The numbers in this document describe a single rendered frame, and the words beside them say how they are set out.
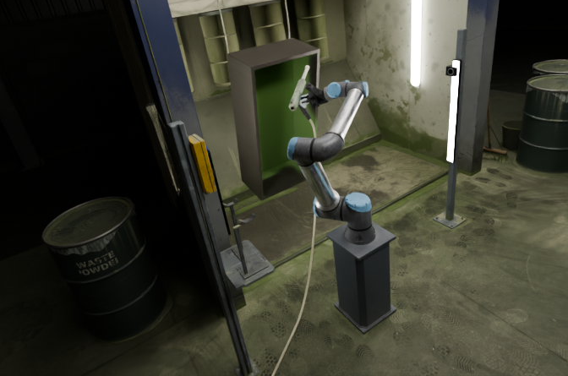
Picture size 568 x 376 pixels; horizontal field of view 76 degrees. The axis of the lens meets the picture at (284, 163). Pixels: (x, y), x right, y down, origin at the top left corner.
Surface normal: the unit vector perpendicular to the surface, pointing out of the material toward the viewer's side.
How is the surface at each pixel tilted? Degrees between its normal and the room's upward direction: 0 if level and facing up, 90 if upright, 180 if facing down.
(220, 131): 57
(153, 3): 90
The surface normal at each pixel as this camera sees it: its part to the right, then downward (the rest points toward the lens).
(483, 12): -0.84, 0.34
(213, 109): 0.36, -0.23
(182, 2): 0.52, 0.30
